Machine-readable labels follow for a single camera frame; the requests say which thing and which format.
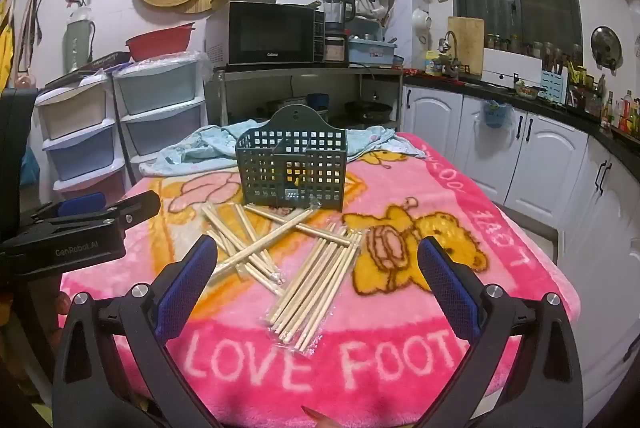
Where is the metal pot lid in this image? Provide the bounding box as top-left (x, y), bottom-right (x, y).
top-left (590, 26), bottom-right (623, 71)

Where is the light blue cloth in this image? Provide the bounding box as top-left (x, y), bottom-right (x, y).
top-left (137, 119), bottom-right (428, 176)

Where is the white box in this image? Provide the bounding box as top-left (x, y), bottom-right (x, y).
top-left (482, 48), bottom-right (543, 91)

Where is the black frying pan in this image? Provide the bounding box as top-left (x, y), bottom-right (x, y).
top-left (345, 100), bottom-right (393, 121)

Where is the yellow apron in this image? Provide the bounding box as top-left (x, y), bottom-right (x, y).
top-left (0, 0), bottom-right (16, 88)

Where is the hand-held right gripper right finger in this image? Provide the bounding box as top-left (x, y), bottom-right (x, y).
top-left (416, 236), bottom-right (585, 428)

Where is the drawer tower with beige drawer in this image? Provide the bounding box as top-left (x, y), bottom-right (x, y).
top-left (34, 75), bottom-right (126, 203)

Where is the drawer tower with teal drawer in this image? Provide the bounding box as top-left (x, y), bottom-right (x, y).
top-left (112, 52), bottom-right (207, 179)

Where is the dark flat tray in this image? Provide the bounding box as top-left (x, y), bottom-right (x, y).
top-left (44, 52), bottom-right (132, 88)

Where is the black blender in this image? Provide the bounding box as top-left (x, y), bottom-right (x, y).
top-left (320, 0), bottom-right (357, 64)

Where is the row of spice jars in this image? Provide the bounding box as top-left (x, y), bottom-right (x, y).
top-left (486, 32), bottom-right (583, 58)

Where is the group of condiment bottles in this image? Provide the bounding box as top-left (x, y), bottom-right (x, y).
top-left (567, 68), bottom-right (640, 133)

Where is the grey green water bottle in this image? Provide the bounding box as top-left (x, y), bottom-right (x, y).
top-left (62, 6), bottom-right (96, 73)

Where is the black kitchen countertop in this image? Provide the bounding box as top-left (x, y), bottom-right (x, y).
top-left (402, 70), bottom-right (640, 159)

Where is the pile of wooden chopsticks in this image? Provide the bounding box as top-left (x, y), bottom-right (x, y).
top-left (200, 200), bottom-right (363, 354)

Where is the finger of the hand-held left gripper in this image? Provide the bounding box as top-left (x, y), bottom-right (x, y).
top-left (29, 192), bottom-right (108, 223)
top-left (20, 190), bottom-right (162, 239)

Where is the wooden cutting board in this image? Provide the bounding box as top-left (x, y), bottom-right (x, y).
top-left (446, 16), bottom-right (485, 76)

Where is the blue hanging bag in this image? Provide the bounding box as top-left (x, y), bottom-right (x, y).
top-left (480, 102), bottom-right (515, 129)

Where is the pink printed blanket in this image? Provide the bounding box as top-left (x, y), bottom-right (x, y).
top-left (60, 133), bottom-right (583, 428)

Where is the metal shelf rack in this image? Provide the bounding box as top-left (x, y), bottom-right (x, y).
top-left (212, 62), bottom-right (405, 133)

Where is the metal faucet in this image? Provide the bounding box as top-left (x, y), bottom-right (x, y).
top-left (437, 30), bottom-right (461, 78)

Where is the green plastic utensil basket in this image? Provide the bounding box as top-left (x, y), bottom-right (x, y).
top-left (235, 104), bottom-right (347, 213)

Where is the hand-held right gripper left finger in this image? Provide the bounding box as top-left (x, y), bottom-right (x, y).
top-left (52, 234), bottom-right (221, 428)

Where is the black microwave oven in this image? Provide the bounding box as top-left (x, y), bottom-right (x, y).
top-left (206, 1), bottom-right (326, 67)

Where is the red plastic basin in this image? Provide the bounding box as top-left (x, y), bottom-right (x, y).
top-left (125, 22), bottom-right (196, 62)

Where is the blue knife holder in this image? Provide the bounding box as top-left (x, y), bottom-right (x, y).
top-left (539, 68), bottom-right (568, 106)

